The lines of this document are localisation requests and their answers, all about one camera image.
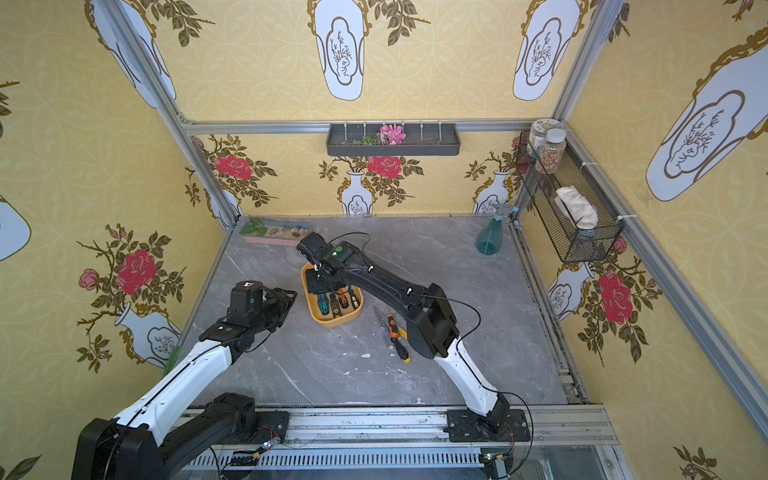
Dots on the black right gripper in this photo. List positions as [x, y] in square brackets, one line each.
[322, 273]

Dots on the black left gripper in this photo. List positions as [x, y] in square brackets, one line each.
[279, 305]

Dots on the small orange black screwdriver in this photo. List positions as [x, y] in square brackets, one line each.
[342, 298]

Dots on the green black screwdriver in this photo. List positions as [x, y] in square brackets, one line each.
[323, 304]

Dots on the yellow plastic storage box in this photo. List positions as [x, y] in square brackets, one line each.
[348, 315]

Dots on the large orange black screwdriver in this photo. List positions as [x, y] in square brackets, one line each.
[395, 339]

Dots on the black yellow small screwdriver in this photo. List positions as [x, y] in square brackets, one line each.
[354, 299]

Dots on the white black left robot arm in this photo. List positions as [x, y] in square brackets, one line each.
[144, 441]

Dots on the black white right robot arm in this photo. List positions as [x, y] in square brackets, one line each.
[431, 323]

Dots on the pink artificial flower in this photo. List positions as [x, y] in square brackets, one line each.
[391, 134]

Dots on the teal spray bottle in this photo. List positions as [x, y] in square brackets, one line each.
[490, 239]

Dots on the jar with white lid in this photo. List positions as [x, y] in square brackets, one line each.
[551, 151]

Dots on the beige cloth bundle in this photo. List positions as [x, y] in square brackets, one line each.
[577, 208]

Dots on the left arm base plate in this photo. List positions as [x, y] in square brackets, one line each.
[263, 426]

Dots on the grey wall shelf tray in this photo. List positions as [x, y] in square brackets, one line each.
[424, 138]

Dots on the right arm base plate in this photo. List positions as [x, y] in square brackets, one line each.
[467, 426]

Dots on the black wire wall basket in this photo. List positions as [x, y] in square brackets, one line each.
[537, 192]

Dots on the aluminium corner post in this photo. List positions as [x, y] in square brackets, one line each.
[118, 26]

